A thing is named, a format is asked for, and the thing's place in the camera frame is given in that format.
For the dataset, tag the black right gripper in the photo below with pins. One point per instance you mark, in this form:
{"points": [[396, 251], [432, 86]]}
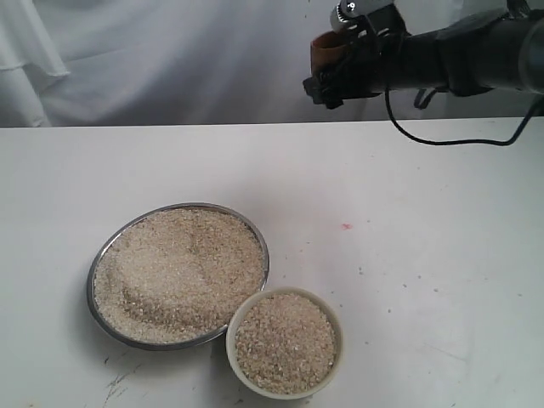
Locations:
{"points": [[372, 65]]}

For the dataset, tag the brown wooden cup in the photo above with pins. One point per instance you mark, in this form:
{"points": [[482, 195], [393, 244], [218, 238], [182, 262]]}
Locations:
{"points": [[327, 51]]}

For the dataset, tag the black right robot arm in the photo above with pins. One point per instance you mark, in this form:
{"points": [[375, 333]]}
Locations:
{"points": [[496, 49]]}

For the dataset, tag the round steel rice tray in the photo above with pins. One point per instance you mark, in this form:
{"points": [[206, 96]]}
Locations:
{"points": [[173, 277]]}

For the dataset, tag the white ceramic rice bowl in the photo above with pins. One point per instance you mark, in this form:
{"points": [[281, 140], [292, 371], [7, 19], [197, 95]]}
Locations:
{"points": [[284, 344]]}

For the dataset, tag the white fabric backdrop curtain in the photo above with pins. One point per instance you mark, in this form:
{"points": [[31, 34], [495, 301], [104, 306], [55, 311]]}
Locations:
{"points": [[136, 63]]}

